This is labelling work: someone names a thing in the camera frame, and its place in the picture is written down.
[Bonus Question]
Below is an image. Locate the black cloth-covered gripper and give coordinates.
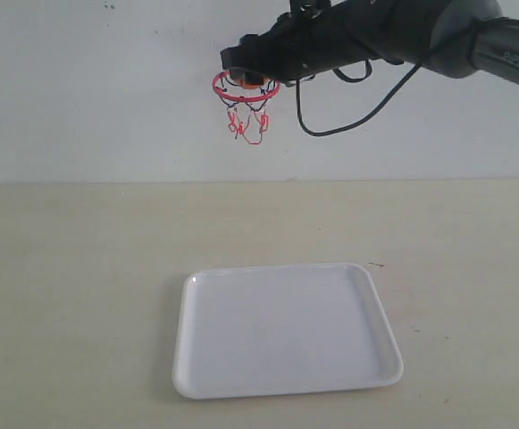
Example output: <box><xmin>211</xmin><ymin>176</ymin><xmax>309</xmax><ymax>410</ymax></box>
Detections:
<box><xmin>220</xmin><ymin>1</ymin><xmax>397</xmax><ymax>84</ymax></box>

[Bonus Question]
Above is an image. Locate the small orange ball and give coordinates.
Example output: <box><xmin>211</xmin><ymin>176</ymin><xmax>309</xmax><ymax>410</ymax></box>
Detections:
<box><xmin>239</xmin><ymin>76</ymin><xmax>265</xmax><ymax>90</ymax></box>

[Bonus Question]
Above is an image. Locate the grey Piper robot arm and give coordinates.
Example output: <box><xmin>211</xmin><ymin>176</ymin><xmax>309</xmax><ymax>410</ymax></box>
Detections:
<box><xmin>221</xmin><ymin>1</ymin><xmax>519</xmax><ymax>85</ymax></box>

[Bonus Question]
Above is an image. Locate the red mini basketball hoop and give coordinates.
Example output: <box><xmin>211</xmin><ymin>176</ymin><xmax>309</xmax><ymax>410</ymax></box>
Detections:
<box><xmin>212</xmin><ymin>69</ymin><xmax>281</xmax><ymax>146</ymax></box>

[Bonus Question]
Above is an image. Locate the white rectangular plastic tray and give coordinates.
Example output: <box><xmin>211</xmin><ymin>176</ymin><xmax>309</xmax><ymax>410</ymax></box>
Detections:
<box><xmin>172</xmin><ymin>263</ymin><xmax>404</xmax><ymax>400</ymax></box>

